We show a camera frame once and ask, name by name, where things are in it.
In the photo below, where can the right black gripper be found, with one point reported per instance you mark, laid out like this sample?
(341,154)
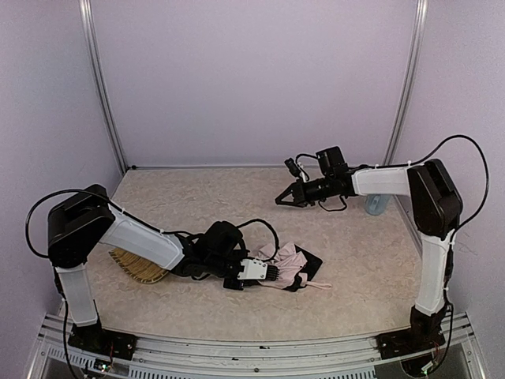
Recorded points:
(299,191)

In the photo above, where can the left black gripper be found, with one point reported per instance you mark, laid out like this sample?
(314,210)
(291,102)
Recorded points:
(232,283)

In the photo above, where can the pink and black folding umbrella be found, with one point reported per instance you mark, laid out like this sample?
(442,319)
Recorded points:
(297,269)

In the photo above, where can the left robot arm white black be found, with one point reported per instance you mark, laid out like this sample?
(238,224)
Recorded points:
(88,218)

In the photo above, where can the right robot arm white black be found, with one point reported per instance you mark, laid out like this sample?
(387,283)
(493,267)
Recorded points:
(436,206)

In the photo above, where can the light blue paper cup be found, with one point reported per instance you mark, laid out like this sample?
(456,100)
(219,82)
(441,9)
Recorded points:
(375,204)

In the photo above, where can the woven bamboo tray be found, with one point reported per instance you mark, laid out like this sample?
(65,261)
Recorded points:
(140,269)

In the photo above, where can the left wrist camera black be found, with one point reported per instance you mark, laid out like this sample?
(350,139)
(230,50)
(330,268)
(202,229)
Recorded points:
(254,269)

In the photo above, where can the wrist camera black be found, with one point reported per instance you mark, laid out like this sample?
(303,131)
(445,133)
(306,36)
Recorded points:
(293,168)
(254,269)

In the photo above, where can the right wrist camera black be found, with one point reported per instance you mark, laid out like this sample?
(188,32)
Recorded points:
(293,168)

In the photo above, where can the right aluminium corner post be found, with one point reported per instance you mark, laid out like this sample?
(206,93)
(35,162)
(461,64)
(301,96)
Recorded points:
(408,81)

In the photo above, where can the aluminium corner post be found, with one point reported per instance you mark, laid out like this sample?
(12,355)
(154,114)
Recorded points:
(86,15)
(408,81)

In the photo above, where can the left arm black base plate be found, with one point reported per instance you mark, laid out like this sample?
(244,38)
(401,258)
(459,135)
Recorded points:
(101,341)

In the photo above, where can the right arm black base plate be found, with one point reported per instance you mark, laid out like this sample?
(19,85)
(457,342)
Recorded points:
(407,341)

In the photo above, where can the aluminium front rail frame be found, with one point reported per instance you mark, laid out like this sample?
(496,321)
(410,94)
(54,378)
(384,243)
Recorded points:
(168,357)

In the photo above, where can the left aluminium corner post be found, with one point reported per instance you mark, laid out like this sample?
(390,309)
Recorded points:
(86,15)

